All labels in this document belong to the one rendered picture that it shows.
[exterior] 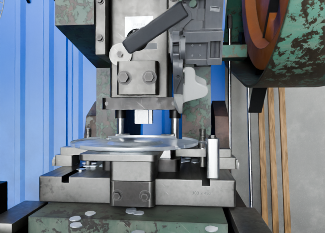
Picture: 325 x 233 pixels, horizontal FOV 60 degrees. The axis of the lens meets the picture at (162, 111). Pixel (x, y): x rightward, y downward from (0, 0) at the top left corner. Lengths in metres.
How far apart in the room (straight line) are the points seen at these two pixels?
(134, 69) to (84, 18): 0.17
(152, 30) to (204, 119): 0.54
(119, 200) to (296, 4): 0.50
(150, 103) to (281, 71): 0.31
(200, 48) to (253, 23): 0.64
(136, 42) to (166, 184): 0.33
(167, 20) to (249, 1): 0.73
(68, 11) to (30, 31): 1.54
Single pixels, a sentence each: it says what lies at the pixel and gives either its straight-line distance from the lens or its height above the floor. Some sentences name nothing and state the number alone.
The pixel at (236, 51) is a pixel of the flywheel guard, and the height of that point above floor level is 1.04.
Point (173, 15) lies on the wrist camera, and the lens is 0.45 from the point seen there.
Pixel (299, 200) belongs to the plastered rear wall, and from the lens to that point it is 2.13.
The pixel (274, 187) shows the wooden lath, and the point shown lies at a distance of 1.76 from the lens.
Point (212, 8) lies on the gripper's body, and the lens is 0.46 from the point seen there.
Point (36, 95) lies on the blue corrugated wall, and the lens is 2.18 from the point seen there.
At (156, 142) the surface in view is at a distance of 0.62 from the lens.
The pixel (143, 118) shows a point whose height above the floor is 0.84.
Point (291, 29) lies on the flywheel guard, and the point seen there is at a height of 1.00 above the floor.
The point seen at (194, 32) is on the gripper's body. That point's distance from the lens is 0.44.
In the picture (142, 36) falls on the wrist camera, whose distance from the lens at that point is 0.46.
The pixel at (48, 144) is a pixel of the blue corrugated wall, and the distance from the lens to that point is 2.11.
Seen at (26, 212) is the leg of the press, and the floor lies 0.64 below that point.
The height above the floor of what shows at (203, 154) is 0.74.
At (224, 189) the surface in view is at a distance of 0.65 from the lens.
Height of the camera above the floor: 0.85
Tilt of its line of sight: level
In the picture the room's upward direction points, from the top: straight up
